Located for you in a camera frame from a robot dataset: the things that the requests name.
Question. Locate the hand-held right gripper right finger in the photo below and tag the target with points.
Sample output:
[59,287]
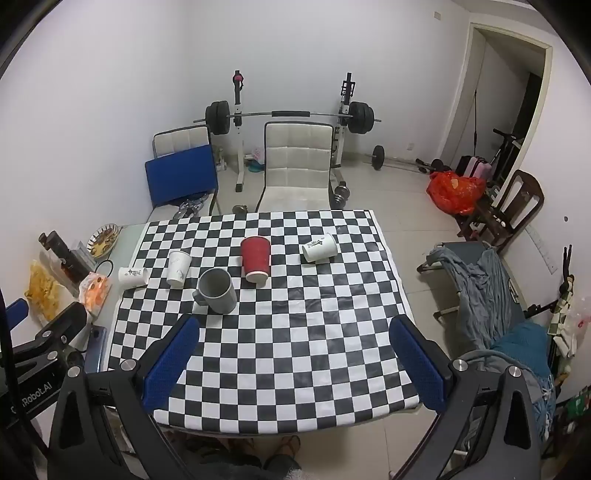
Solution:
[418,364]

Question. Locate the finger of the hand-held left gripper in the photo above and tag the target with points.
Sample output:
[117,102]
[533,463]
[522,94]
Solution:
[16,311]
[64,325]

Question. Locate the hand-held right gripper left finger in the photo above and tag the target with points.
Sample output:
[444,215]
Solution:
[171,364]

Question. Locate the white paper cup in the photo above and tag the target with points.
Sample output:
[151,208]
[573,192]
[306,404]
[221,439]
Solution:
[178,267]
[133,277]
[319,248]

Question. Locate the red paper cup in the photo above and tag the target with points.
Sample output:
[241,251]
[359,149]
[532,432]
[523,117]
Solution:
[255,258]

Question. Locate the yellow snack bag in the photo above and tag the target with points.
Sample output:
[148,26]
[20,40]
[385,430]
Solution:
[42,290]

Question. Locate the blue smartphone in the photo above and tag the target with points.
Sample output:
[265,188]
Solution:
[95,350]

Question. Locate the orange snack packet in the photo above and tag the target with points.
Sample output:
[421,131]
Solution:
[94,293]

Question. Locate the black desktop device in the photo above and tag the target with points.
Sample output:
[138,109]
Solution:
[64,256]

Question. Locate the grey mug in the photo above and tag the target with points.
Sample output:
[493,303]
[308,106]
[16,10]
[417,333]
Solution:
[219,295]

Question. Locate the grey folding bed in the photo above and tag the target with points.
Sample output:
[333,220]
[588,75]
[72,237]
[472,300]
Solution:
[443,281]

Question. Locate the patterned plate of snacks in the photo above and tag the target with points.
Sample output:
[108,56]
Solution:
[102,240]

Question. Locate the grey cloth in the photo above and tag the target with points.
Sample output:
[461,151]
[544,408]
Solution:
[485,295]

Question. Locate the teal blanket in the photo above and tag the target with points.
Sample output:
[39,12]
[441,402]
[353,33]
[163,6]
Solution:
[526,344]

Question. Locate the black white checkered tablecloth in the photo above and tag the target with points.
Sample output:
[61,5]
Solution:
[286,332]

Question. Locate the small metal dumbbell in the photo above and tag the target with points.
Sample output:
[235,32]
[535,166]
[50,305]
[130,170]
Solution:
[240,209]

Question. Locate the red plastic bag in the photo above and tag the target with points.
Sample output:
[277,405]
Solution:
[455,191]

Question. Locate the black tripod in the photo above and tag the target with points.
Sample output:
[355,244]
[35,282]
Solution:
[565,263]

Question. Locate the blue seat cushion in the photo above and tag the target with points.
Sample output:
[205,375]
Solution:
[182,175]

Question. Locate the dark wooden chair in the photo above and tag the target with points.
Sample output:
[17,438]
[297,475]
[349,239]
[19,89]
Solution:
[517,198]

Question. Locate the pink suitcase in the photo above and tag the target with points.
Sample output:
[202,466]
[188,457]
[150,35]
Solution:
[473,167]

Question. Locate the barbell with single plate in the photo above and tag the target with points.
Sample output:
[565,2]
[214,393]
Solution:
[378,157]

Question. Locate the white barbell rack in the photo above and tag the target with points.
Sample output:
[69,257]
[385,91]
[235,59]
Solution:
[238,157]

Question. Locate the white padded chair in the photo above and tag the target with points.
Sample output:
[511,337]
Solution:
[298,166]
[180,137]

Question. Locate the black kick scooter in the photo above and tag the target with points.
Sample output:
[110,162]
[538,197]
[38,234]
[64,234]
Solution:
[504,152]

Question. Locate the black barbell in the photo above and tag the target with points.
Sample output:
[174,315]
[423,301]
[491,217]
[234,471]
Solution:
[288,114]

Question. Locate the white door frame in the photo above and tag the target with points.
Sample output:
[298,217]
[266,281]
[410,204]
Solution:
[466,92]

